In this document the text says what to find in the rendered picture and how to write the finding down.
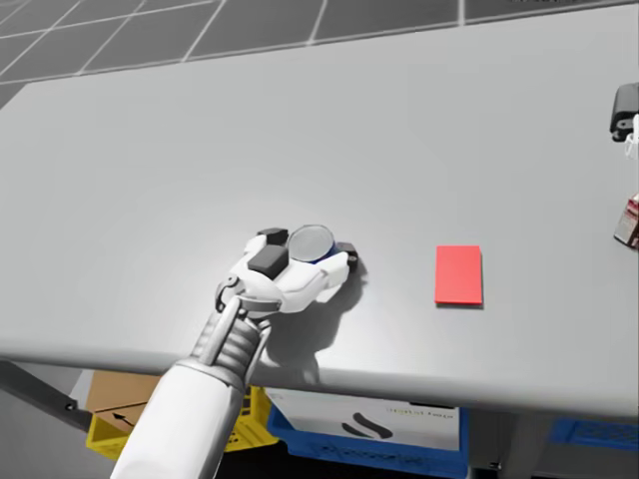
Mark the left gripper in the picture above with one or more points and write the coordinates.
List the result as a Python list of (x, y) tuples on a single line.
[(269, 262)]

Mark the yellow box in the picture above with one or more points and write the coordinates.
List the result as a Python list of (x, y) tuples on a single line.
[(249, 424)]

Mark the brown box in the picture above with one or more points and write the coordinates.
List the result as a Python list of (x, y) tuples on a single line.
[(120, 394)]

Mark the red and white carton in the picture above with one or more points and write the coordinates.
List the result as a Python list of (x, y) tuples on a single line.
[(630, 224)]

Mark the blue can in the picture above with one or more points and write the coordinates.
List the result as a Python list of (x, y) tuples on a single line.
[(310, 242)]

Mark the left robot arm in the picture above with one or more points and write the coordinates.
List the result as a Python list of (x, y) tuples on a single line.
[(185, 414)]

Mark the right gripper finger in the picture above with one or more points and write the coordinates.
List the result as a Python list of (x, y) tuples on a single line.
[(626, 105)]

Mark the blue box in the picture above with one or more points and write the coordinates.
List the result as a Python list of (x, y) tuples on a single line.
[(594, 434), (379, 459)]

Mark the pink pad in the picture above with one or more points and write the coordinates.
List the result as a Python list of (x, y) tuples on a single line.
[(459, 274)]

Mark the white box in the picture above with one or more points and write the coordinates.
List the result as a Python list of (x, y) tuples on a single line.
[(319, 414)]

